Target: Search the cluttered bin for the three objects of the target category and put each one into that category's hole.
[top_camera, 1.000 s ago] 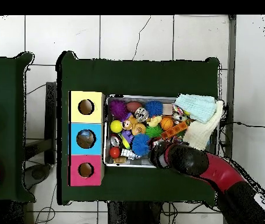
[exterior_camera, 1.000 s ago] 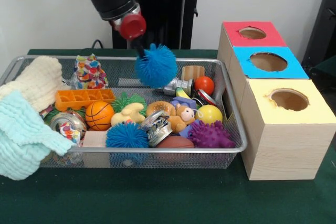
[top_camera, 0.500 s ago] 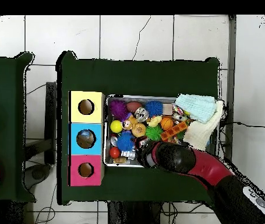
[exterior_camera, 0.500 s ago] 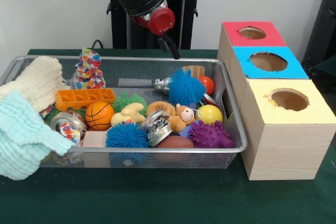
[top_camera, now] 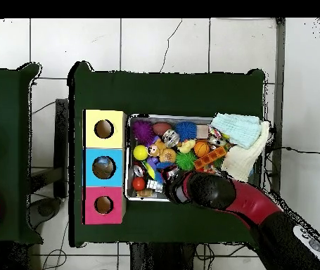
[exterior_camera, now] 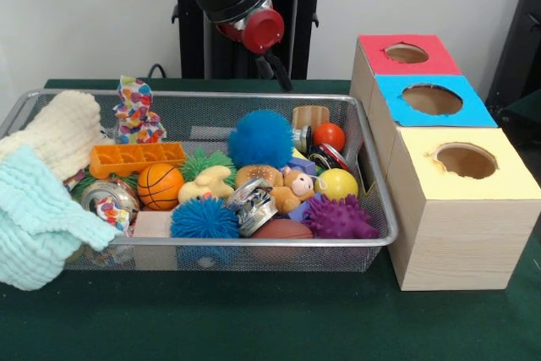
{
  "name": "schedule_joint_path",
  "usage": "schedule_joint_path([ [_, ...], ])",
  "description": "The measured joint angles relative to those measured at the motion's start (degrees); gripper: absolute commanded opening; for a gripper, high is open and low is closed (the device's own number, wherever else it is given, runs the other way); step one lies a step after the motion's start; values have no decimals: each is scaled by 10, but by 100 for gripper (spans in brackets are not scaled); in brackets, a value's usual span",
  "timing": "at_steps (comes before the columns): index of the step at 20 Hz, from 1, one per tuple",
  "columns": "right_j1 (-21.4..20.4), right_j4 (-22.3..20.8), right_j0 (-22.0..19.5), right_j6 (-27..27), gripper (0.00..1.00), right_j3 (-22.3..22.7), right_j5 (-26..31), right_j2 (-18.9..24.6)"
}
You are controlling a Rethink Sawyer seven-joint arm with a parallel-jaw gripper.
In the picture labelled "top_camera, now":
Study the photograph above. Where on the mint green cloth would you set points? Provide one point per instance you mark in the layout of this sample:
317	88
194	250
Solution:
238	129

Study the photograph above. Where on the cream knitted cloth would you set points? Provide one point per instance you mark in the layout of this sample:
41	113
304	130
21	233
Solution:
241	163

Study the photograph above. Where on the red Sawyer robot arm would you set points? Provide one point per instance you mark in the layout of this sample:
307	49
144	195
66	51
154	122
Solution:
249	199

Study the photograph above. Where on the wooden box with three holes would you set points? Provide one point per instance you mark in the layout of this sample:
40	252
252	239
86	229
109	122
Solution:
114	140

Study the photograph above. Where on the yellow ball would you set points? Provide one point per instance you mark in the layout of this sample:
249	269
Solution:
140	152

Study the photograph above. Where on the purple spiky ball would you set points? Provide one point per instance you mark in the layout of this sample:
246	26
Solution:
142	132

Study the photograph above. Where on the green rubber koosh ball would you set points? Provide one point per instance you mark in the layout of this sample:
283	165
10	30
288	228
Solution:
185	161

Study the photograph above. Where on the blue rubber koosh ball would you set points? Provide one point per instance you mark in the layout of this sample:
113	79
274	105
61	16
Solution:
186	131

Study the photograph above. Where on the red ball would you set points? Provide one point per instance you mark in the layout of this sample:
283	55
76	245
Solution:
138	184

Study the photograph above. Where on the orange toy basketball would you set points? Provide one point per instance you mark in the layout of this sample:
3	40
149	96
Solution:
201	149

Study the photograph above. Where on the orange plastic bubble tray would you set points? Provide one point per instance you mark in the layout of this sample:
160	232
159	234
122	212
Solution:
210	157

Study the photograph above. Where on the dark green table cloth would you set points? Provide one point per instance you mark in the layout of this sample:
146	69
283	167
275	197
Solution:
5	98
162	92

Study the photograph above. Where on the black stand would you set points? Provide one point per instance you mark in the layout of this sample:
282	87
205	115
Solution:
61	135

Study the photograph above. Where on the dark grey rounded base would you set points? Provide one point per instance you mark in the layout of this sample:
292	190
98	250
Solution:
45	209

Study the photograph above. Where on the grey metal bar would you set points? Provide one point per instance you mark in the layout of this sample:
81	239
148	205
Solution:
279	84

